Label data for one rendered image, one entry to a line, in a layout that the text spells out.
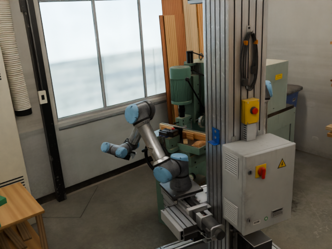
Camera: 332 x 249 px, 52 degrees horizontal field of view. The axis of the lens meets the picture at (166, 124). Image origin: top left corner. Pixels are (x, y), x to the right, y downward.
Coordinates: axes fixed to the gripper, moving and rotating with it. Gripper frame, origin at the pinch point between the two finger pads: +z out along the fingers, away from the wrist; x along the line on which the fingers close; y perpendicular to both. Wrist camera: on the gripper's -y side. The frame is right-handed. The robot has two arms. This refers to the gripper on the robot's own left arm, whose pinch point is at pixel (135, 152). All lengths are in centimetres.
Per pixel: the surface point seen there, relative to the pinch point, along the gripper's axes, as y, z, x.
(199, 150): -16, 28, 40
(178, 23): -169, 116, -96
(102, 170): 37, 93, -123
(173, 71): -72, 5, 8
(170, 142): -16.0, 18.5, 16.4
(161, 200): 37, 61, -4
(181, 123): -35.1, 31.0, 12.9
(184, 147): -15.7, 28.1, 24.9
